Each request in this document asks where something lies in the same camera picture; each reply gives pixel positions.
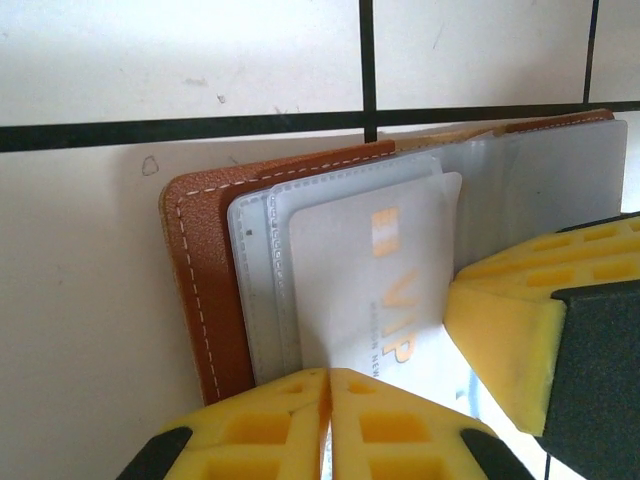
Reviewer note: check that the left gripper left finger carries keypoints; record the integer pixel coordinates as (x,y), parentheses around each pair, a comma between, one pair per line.
(250,440)

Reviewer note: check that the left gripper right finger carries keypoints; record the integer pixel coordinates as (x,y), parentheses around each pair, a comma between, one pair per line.
(400,440)

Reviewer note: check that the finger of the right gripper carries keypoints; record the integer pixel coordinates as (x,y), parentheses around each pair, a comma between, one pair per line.
(500,325)

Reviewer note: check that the white VIP card gold print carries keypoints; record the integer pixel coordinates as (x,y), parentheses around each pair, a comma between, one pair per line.
(350,260)

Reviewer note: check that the brown leather card holder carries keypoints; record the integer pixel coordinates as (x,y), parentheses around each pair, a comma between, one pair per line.
(210,250)

